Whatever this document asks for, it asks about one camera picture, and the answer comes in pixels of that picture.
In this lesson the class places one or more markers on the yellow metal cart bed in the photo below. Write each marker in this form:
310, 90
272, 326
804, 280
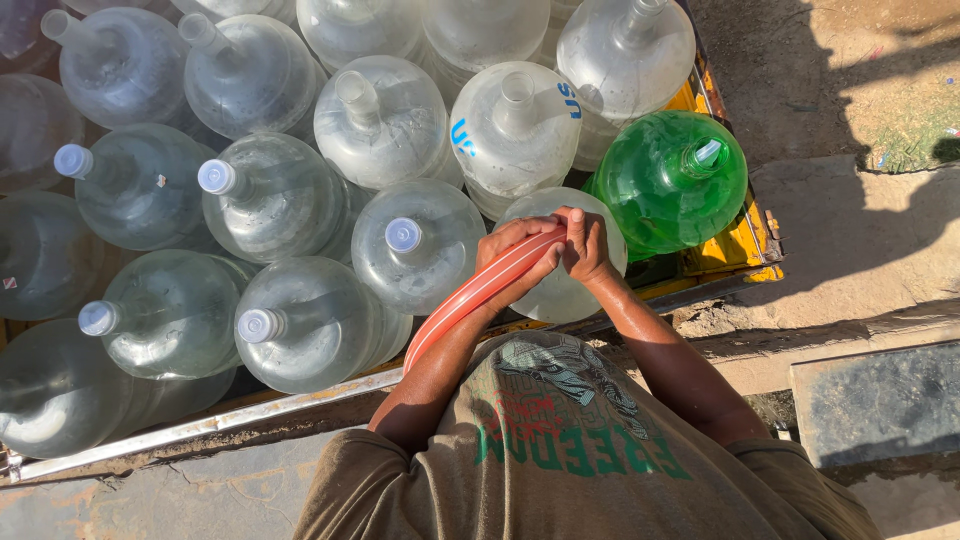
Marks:
731, 247

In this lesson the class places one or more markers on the person's right hand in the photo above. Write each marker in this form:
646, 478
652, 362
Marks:
589, 251

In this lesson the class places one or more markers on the person's left hand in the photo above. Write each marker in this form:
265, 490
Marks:
504, 238

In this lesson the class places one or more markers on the olive printed t-shirt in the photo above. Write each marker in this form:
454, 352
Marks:
570, 465

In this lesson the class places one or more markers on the person's left fingers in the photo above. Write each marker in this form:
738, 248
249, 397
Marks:
525, 226

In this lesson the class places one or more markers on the green water jug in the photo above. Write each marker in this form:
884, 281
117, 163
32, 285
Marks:
660, 184

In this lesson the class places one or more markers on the person's right fingers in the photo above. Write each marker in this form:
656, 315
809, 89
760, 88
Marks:
574, 229

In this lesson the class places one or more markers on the dark stone slab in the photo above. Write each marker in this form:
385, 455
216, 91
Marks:
877, 401

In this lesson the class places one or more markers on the cluster of clear water jugs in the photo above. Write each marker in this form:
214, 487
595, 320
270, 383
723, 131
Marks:
382, 124

